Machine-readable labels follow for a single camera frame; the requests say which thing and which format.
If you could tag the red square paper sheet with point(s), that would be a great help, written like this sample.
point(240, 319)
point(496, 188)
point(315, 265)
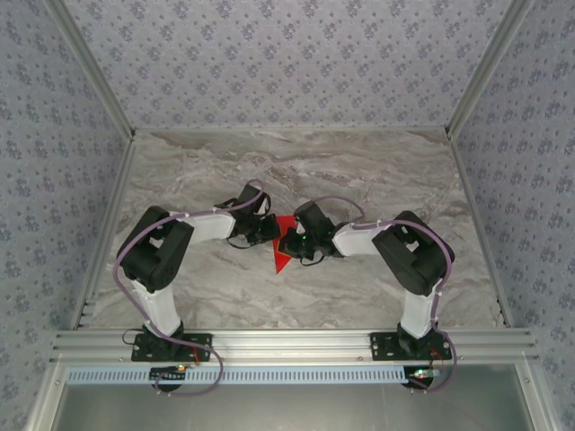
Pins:
point(280, 265)

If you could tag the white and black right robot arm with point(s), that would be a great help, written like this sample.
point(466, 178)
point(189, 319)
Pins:
point(418, 256)

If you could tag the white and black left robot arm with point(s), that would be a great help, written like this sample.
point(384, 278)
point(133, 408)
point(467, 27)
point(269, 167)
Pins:
point(153, 251)

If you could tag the small black adapter board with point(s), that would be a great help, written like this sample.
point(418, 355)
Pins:
point(166, 373)
point(420, 374)

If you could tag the aluminium mounting rail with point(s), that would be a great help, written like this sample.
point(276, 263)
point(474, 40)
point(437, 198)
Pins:
point(292, 345)

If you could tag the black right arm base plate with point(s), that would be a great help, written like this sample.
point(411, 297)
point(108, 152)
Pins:
point(379, 348)

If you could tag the aluminium table side rail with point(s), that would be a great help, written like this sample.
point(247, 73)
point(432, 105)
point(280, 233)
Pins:
point(468, 193)
point(116, 193)

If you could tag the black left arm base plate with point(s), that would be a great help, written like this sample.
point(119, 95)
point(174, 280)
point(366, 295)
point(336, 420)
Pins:
point(140, 354)

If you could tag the aluminium frame post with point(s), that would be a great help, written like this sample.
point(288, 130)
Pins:
point(487, 67)
point(93, 67)

